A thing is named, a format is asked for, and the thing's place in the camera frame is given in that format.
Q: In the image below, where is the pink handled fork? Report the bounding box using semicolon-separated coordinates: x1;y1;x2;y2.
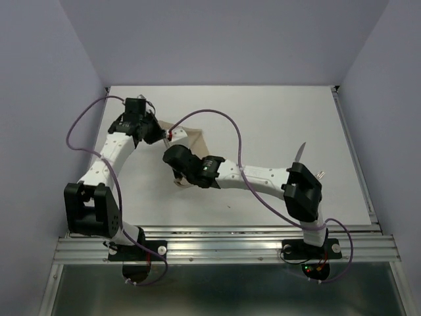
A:
166;138;325;180

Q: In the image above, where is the beige cloth napkin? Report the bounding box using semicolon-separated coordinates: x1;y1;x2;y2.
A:
158;120;210;189

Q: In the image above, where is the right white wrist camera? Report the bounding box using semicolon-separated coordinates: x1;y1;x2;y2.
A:
170;128;189;147

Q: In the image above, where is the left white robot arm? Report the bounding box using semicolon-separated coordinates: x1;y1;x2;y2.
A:
64;97;166;259

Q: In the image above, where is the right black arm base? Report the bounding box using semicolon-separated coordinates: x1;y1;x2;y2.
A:
281;238;343;261

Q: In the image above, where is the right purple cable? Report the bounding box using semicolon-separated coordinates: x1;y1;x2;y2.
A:
169;110;353;286

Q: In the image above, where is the aluminium front rail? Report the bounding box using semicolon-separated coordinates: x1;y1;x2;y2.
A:
39;225;417;315

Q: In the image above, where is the pink handled knife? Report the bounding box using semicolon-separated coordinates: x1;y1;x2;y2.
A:
294;142;306;163

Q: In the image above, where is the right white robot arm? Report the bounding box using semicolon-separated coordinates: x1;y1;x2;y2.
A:
162;145;328;257

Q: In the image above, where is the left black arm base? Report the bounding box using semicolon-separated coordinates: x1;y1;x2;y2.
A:
103;232;168;262

